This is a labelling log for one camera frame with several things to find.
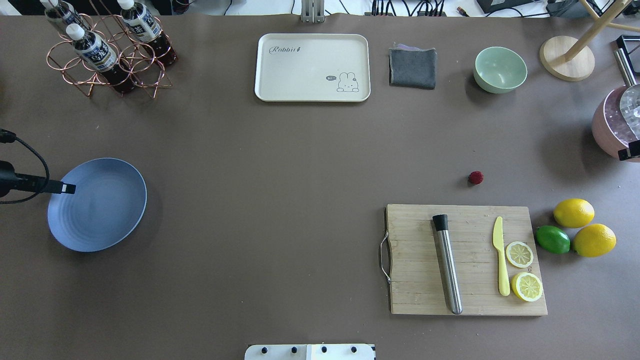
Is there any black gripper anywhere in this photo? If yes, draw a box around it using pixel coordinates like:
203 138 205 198
0 161 76 198

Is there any blue plate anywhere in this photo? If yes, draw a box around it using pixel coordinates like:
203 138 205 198
47 157 147 252

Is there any red strawberry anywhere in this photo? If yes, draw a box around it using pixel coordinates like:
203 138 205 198
467 170 485 185

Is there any pink bowl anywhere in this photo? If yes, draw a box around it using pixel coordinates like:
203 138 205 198
591 85 637 161

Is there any yellow lemon near bowl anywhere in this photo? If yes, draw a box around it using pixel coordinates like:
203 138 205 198
552 198 595 229

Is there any yellow lemon outer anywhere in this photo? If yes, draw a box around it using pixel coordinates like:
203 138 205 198
573 223 617 258

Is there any wooden cup tree stand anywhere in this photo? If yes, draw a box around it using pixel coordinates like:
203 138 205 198
539 0 640 82

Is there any green lime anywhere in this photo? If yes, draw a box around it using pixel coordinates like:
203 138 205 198
535 225 571 255

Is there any tea bottle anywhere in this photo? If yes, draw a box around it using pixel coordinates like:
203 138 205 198
118 0 178 66
65 23 136 94
40 0 92 38

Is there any lemon slice upper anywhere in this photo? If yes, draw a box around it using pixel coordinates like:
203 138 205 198
505 241 534 269

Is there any green bowl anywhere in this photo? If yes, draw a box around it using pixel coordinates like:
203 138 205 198
473 47 528 94

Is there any yellow plastic knife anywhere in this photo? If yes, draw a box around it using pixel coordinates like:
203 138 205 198
492 216 511 297

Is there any lemon half lower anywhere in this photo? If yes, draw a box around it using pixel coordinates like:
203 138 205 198
510 272 544 302

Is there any steel muddler black cap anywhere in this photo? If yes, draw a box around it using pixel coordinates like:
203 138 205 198
432 214 463 315

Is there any grey folded cloth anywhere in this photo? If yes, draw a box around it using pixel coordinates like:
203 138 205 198
389 43 438 90

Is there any cream rabbit tray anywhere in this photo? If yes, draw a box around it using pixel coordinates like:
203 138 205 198
254 33 371 102

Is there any copper wire bottle rack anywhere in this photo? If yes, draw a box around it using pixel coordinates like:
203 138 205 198
46 1 172 98

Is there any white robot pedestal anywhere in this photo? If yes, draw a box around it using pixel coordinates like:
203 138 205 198
244 342 377 360

